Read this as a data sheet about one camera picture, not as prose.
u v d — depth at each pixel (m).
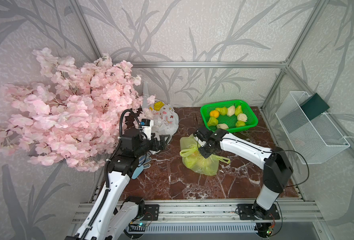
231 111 1.11
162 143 0.64
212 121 1.05
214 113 1.08
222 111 1.09
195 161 0.85
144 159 0.65
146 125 0.62
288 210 0.75
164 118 0.98
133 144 0.52
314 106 0.72
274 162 0.49
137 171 0.86
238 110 1.12
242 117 1.07
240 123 1.04
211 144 0.60
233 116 1.15
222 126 1.02
